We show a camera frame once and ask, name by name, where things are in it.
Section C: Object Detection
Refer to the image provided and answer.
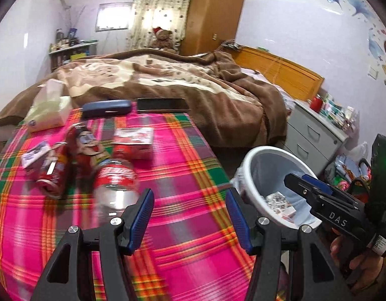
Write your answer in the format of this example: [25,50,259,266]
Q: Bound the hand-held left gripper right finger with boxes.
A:
[225,187,347,301]

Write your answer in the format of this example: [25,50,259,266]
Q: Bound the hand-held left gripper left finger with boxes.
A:
[30,188,155,301]

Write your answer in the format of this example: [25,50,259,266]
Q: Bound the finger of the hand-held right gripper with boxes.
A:
[284,172,326,209]
[302,173,366,208]

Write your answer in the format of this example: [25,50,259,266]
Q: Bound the translucent bin liner bag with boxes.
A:
[232,154,316,226]

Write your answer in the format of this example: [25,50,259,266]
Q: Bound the clear bottle with red label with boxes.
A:
[93,158,140,217]

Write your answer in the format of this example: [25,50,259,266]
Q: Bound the white round trash bin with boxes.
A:
[232,146,325,229]

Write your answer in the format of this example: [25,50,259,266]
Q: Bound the red white drink carton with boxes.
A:
[112,127,155,160]

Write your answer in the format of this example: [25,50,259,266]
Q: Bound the cartoon figure drink can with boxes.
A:
[66,122,110,176]

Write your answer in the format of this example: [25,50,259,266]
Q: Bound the red drink can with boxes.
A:
[36,142,71,199]

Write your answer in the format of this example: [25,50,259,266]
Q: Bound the small white packet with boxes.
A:
[21,141,52,168]

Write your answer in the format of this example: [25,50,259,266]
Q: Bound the person's right hand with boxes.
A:
[331,229,384,292]

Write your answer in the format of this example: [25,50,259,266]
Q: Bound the black chair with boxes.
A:
[357,160,372,179]

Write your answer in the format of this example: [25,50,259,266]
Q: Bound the grey drawer nightstand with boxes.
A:
[287,99,350,176]

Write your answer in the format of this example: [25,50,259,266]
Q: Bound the white plastic bag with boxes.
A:
[346,141,369,164]

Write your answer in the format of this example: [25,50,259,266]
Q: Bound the pink green plaid tablecloth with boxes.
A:
[0,108,287,301]

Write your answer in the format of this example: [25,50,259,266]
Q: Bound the pile of small boxes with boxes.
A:
[321,92,359,129]

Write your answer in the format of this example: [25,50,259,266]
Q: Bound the red jar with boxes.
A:
[310,94,323,112]

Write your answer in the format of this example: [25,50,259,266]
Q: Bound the dark blue glasses case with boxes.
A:
[81,99,132,118]

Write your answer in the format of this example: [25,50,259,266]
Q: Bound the black smartphone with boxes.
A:
[137,98,190,113]

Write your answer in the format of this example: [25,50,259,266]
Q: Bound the wooden bed headboard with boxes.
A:
[234,46,325,101]

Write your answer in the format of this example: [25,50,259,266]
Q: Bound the brown beige blanket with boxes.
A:
[0,48,289,148]

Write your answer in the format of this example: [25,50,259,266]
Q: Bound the soft tissue pack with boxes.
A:
[24,78,71,132]

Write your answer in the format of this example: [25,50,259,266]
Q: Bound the shelf with bottles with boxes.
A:
[49,39,100,71]

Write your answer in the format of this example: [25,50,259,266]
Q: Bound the brown teddy bear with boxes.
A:
[149,27,179,54]

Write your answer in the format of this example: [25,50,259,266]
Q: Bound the wooden wardrobe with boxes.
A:
[180,0,248,57]

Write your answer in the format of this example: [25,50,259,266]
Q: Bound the small window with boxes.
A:
[95,3,134,32]

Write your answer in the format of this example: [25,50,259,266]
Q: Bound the dried branches in vase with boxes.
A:
[60,5,87,40]

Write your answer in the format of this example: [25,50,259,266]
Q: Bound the patterned curtain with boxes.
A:
[130,0,194,51]

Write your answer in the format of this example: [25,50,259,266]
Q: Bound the cartoon wall stickers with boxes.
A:
[326,0,386,91]

